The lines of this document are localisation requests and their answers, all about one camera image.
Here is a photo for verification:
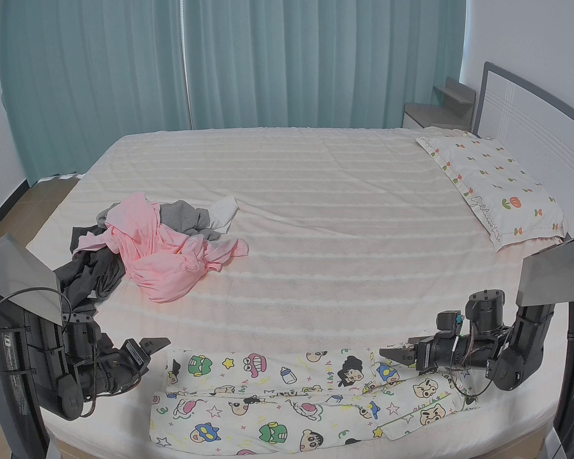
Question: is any grey white bedside table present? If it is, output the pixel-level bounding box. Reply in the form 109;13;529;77
403;76;476;130

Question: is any black garment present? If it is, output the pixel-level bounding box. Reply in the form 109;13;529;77
53;225;125;319

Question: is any blue-green curtain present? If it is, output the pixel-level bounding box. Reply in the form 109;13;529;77
184;0;467;130
0;0;192;185

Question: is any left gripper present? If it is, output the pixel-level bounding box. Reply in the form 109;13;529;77
106;337;171;382

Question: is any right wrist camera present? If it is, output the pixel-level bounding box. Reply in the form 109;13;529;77
435;309;464;336

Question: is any white printed pyjama garment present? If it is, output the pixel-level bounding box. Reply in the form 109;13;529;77
148;346;480;453

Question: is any white printed pillow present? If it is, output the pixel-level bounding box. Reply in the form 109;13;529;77
415;127;569;253

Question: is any grey garment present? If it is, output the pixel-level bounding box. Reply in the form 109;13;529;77
96;200;221;243

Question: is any bed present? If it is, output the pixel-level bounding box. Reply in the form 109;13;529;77
26;60;574;459

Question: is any pink garment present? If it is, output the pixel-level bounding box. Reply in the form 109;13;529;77
72;192;249;303

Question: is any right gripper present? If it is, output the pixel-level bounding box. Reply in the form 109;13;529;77
379;334;466;375

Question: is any black cable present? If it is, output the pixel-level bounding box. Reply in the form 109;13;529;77
447;368;494;406
0;287;101;419

